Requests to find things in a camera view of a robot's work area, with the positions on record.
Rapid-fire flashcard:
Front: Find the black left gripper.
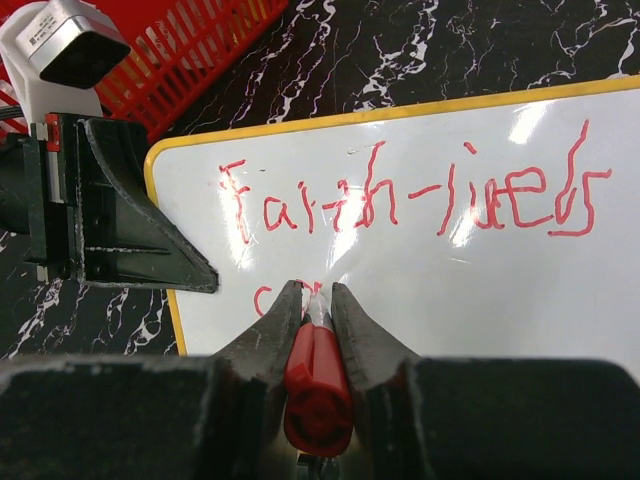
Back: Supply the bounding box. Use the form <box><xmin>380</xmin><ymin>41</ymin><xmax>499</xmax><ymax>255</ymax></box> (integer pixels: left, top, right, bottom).
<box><xmin>23</xmin><ymin>113</ymin><xmax>219</xmax><ymax>293</ymax></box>

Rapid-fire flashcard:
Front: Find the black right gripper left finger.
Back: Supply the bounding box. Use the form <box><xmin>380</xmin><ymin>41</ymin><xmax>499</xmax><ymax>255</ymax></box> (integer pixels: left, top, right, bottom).
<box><xmin>1</xmin><ymin>280</ymin><xmax>302</xmax><ymax>479</ymax></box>

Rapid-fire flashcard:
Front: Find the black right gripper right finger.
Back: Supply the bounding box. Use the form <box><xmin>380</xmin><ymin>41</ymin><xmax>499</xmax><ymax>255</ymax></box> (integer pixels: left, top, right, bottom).
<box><xmin>331</xmin><ymin>283</ymin><xmax>639</xmax><ymax>479</ymax></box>

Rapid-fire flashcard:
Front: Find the red capped white marker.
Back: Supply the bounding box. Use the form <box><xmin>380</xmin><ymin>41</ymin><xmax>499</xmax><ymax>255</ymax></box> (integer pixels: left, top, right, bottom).
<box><xmin>283</xmin><ymin>293</ymin><xmax>354</xmax><ymax>457</ymax></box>

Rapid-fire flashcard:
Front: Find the yellow framed whiteboard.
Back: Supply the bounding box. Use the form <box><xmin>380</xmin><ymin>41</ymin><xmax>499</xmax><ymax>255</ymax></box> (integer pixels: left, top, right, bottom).
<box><xmin>145</xmin><ymin>76</ymin><xmax>639</xmax><ymax>385</ymax></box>

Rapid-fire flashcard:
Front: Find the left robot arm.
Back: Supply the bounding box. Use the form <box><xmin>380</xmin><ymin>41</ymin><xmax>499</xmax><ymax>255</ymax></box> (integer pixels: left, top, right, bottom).
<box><xmin>1</xmin><ymin>113</ymin><xmax>219</xmax><ymax>293</ymax></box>

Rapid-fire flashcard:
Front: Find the red plastic basket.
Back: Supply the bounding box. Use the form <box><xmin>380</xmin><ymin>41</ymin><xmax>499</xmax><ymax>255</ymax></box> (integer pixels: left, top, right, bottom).
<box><xmin>1</xmin><ymin>1</ymin><xmax>287</xmax><ymax>141</ymax></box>

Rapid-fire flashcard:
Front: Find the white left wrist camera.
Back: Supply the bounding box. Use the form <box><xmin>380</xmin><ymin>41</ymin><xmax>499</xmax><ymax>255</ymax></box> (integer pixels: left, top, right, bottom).
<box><xmin>1</xmin><ymin>1</ymin><xmax>131</xmax><ymax>125</ymax></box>

